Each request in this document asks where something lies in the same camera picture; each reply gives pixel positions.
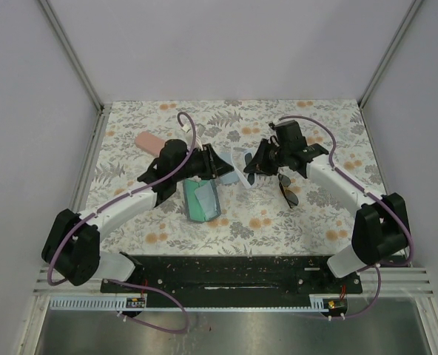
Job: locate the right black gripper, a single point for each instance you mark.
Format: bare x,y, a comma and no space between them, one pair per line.
258,164

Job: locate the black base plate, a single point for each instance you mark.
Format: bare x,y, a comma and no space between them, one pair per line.
285,276

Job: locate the aluminium frame post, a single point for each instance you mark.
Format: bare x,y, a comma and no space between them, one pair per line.
390,51
66,45

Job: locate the grey-blue glasses case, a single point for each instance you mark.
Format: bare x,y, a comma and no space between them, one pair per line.
194,211

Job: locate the left aluminium side rail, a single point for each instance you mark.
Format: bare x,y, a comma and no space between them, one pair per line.
85,177

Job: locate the white slotted cable duct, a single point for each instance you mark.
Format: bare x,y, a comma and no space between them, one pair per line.
153,302

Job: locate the floral patterned table mat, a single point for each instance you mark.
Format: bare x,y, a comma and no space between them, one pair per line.
252,221

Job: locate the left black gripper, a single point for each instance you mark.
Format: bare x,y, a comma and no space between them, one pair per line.
214,166

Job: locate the pink glasses case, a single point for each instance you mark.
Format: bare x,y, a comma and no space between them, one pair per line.
149,143

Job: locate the right aluminium frame post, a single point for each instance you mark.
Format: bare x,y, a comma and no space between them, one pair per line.
390,51

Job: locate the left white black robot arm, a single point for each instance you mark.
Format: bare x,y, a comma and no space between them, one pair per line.
73,246

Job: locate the left aluminium frame post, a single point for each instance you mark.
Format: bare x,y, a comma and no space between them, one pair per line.
66,45

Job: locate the black aviator sunglasses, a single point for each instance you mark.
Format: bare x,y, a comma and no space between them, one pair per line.
290,197

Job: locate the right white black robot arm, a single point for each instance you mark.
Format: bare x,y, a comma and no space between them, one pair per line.
381,227

